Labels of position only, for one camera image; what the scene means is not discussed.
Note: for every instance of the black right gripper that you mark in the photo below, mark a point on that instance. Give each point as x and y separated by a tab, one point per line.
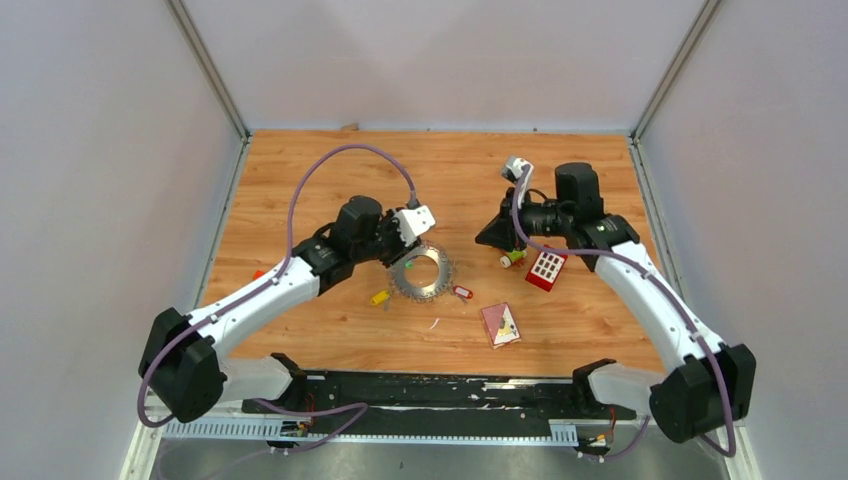
501	232

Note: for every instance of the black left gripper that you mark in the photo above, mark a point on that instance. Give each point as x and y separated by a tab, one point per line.
401	250

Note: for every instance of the key with yellow tag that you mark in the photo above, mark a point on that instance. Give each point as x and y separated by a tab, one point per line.
380	297

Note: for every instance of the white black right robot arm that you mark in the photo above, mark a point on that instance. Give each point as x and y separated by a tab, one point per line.
706	384

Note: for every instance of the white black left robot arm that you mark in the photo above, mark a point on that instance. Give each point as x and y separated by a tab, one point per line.
186	360

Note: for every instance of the toy brick car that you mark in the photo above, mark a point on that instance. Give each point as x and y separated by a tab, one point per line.
512	258

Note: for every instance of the red white toy brick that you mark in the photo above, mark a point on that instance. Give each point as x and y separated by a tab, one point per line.
545	270

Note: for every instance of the red key tag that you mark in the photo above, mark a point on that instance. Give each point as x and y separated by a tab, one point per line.
462	293

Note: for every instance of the playing card box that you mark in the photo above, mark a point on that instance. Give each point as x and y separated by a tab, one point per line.
500	325

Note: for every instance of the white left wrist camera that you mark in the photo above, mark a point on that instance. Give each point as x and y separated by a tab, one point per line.
412	223

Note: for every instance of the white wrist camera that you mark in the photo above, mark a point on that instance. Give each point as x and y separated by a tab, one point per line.
514	168
412	223

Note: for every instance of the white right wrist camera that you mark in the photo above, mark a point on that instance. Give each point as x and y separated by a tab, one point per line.
514	168

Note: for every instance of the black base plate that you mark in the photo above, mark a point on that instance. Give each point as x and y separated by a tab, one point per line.
459	406

